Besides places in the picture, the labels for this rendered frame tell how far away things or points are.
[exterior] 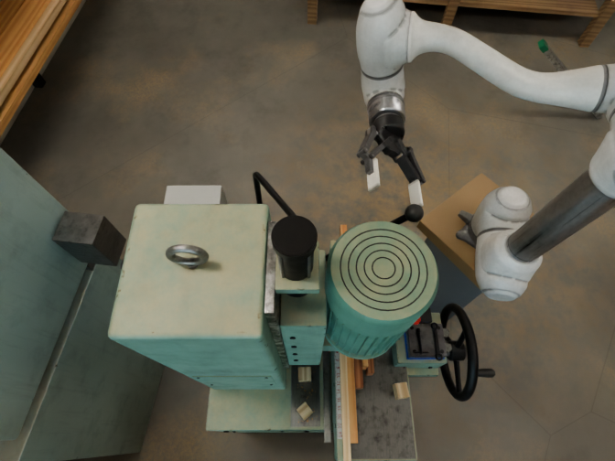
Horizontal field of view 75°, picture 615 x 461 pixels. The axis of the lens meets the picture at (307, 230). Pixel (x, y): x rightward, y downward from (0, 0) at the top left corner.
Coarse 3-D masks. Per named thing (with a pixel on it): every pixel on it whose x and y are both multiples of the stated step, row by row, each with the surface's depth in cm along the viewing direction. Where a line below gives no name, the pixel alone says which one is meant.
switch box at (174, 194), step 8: (168, 192) 71; (176, 192) 71; (184, 192) 71; (192, 192) 71; (200, 192) 71; (208, 192) 71; (216, 192) 71; (168, 200) 70; (176, 200) 70; (184, 200) 70; (192, 200) 70; (200, 200) 70; (208, 200) 70; (216, 200) 70; (224, 200) 74
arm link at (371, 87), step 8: (400, 72) 95; (368, 80) 96; (376, 80) 95; (384, 80) 94; (392, 80) 95; (400, 80) 96; (368, 88) 98; (376, 88) 96; (384, 88) 96; (392, 88) 96; (400, 88) 97; (368, 96) 99
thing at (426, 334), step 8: (424, 320) 108; (416, 328) 108; (424, 328) 108; (432, 328) 108; (440, 328) 108; (408, 336) 107; (416, 336) 107; (424, 336) 107; (432, 336) 107; (440, 336) 107; (408, 344) 107; (416, 344) 106; (424, 344) 106; (432, 344) 106; (440, 344) 106; (408, 352) 107; (432, 352) 105; (440, 352) 105
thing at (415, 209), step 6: (414, 204) 75; (408, 210) 74; (414, 210) 74; (420, 210) 74; (402, 216) 77; (408, 216) 74; (414, 216) 74; (420, 216) 74; (396, 222) 78; (402, 222) 77
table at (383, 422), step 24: (384, 360) 114; (384, 384) 111; (408, 384) 111; (360, 408) 108; (384, 408) 109; (408, 408) 109; (360, 432) 106; (384, 432) 106; (408, 432) 106; (360, 456) 103; (384, 456) 103; (408, 456) 103
